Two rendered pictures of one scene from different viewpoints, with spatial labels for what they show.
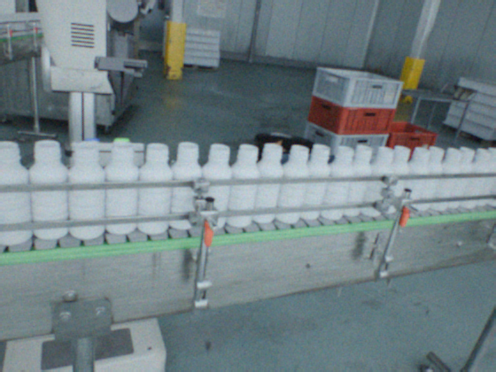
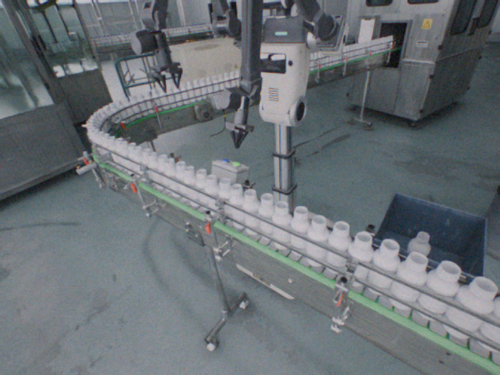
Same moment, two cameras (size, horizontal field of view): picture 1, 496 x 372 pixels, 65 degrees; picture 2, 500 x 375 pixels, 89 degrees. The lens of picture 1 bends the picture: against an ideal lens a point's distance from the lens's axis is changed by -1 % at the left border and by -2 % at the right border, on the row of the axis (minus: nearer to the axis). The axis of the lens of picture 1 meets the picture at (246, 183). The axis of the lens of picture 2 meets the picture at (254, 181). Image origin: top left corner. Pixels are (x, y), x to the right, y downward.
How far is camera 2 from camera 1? 0.81 m
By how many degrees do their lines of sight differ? 58
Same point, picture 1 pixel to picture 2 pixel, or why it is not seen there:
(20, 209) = (173, 185)
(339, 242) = (309, 281)
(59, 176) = (181, 178)
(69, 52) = (268, 103)
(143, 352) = not seen: hidden behind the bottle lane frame
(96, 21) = (279, 86)
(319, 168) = (294, 224)
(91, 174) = (187, 181)
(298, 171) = (275, 219)
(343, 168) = (311, 232)
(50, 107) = (378, 103)
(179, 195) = not seen: hidden behind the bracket
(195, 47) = not seen: outside the picture
